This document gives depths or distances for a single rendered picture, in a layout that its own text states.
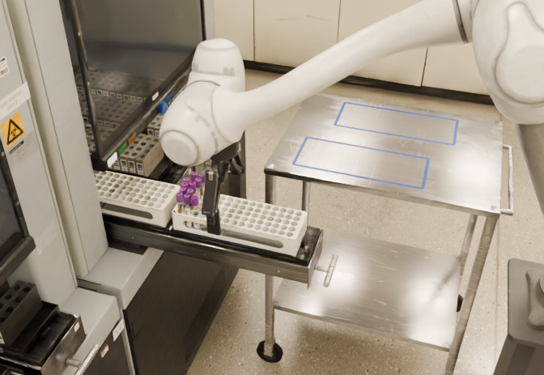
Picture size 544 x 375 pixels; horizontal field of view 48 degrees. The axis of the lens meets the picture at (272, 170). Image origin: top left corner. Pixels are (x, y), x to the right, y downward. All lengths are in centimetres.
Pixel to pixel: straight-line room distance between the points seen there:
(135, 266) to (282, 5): 245
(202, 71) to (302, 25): 253
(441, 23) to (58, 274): 90
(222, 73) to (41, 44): 33
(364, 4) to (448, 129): 180
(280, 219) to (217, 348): 94
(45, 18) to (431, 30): 67
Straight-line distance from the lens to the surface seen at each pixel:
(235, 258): 141
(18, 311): 127
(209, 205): 130
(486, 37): 90
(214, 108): 105
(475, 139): 183
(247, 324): 230
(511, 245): 280
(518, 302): 154
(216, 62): 117
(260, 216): 140
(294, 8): 366
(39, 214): 127
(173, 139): 103
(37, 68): 119
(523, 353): 158
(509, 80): 87
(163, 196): 148
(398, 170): 165
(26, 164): 120
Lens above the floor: 176
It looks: 36 degrees down
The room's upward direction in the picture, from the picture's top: straight up
